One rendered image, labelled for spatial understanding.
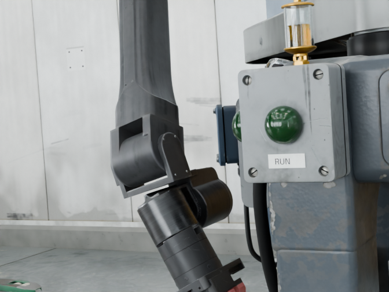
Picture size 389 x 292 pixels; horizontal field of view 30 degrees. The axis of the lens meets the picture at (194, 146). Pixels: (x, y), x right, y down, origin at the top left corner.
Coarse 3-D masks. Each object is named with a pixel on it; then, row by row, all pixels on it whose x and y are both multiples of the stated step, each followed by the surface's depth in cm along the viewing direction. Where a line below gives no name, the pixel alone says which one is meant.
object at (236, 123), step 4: (236, 116) 59; (236, 120) 59; (232, 124) 60; (236, 124) 59; (240, 124) 59; (232, 128) 60; (236, 128) 59; (240, 128) 59; (236, 132) 59; (240, 132) 59; (236, 136) 59; (240, 136) 59; (240, 140) 59
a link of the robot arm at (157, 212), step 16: (160, 192) 83; (176, 192) 83; (192, 192) 87; (144, 208) 83; (160, 208) 82; (176, 208) 82; (192, 208) 87; (144, 224) 84; (160, 224) 82; (176, 224) 81; (192, 224) 82; (160, 240) 82
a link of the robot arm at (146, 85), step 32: (128, 0) 90; (160, 0) 92; (128, 32) 89; (160, 32) 90; (128, 64) 87; (160, 64) 88; (128, 96) 86; (160, 96) 85; (128, 128) 86; (160, 128) 83; (128, 160) 83; (160, 160) 81
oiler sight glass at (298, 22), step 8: (288, 8) 63; (296, 8) 62; (304, 8) 62; (288, 16) 63; (296, 16) 62; (304, 16) 62; (312, 16) 63; (288, 24) 63; (296, 24) 62; (304, 24) 62; (312, 24) 63; (288, 32) 63; (296, 32) 62; (304, 32) 62; (312, 32) 63; (288, 40) 63; (296, 40) 63; (304, 40) 62; (312, 40) 63
